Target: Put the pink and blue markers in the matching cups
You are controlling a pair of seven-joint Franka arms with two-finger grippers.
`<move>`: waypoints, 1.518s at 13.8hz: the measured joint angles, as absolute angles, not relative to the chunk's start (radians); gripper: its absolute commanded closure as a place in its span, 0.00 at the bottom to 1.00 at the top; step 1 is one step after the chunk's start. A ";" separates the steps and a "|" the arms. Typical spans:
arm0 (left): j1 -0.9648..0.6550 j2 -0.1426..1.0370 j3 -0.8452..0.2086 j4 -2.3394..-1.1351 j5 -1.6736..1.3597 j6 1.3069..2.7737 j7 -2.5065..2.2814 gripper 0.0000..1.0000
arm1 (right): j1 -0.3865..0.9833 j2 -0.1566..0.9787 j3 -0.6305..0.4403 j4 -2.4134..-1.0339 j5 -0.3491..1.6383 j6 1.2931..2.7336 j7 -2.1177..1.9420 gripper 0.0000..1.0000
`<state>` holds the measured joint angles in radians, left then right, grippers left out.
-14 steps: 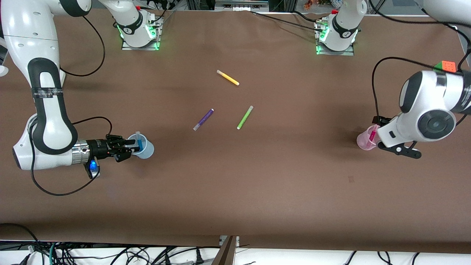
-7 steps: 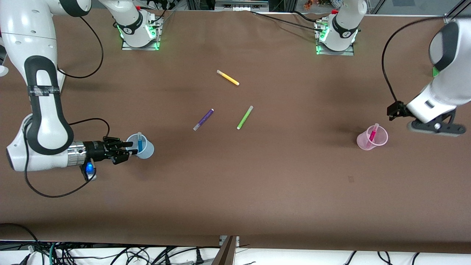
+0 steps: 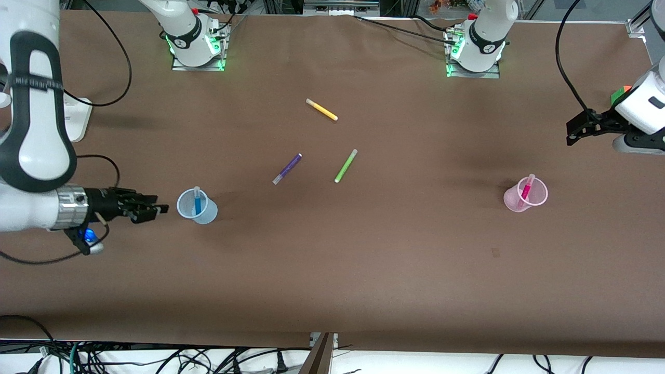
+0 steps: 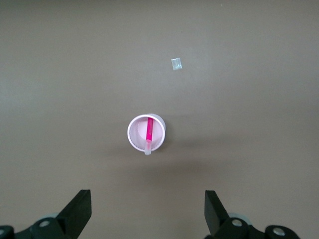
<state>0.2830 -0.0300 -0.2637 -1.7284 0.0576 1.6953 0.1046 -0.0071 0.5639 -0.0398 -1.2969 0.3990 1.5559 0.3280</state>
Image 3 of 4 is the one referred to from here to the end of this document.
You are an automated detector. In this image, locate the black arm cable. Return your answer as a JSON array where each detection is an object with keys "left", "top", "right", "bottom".
[
  {"left": 555, "top": 0, "right": 596, "bottom": 115},
  {"left": 0, "top": 0, "right": 132, "bottom": 264}
]

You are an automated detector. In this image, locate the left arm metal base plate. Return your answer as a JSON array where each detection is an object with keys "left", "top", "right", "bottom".
[{"left": 445, "top": 27, "right": 501, "bottom": 79}]

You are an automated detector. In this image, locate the purple marker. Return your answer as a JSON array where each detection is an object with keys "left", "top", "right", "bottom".
[{"left": 272, "top": 153, "right": 303, "bottom": 185}]

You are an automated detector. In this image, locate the black looped cable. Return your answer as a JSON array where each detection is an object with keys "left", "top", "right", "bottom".
[{"left": 0, "top": 314, "right": 59, "bottom": 364}]

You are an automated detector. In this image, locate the aluminium frame rail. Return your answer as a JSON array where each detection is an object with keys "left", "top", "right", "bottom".
[{"left": 303, "top": 0, "right": 381, "bottom": 17}]

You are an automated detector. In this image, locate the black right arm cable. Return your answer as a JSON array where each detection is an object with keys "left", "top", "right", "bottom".
[{"left": 0, "top": 0, "right": 132, "bottom": 264}]

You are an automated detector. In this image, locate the translucent pink plastic cup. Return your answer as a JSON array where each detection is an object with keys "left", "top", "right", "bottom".
[{"left": 503, "top": 177, "right": 549, "bottom": 213}]

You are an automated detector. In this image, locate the yellow marker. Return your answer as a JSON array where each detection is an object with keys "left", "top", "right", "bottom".
[{"left": 305, "top": 98, "right": 339, "bottom": 122}]

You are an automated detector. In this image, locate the green marker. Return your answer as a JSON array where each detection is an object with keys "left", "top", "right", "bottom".
[{"left": 334, "top": 149, "right": 358, "bottom": 183}]

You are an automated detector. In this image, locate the brown paper table cover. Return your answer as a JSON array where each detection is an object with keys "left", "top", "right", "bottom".
[{"left": 0, "top": 9, "right": 665, "bottom": 359}]

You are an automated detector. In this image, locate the brown wooden beam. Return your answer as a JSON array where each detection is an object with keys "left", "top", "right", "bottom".
[{"left": 298, "top": 332, "right": 336, "bottom": 374}]

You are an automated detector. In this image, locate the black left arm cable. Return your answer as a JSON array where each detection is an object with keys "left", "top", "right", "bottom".
[{"left": 555, "top": 0, "right": 596, "bottom": 115}]

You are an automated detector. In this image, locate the translucent blue plastic cup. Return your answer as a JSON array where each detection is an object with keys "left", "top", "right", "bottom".
[{"left": 176, "top": 189, "right": 219, "bottom": 225}]

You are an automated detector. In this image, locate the white desk lamp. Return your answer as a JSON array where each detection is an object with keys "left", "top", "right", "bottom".
[{"left": 63, "top": 98, "right": 94, "bottom": 143}]

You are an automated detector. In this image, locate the aluminium profile post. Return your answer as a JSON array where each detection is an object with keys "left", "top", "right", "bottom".
[{"left": 626, "top": 0, "right": 656, "bottom": 37}]

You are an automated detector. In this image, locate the black cable on table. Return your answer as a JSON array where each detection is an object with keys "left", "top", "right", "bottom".
[{"left": 353, "top": 15, "right": 464, "bottom": 45}]

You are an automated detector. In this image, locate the pink marker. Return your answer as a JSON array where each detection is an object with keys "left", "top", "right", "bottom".
[{"left": 517, "top": 174, "right": 536, "bottom": 209}]

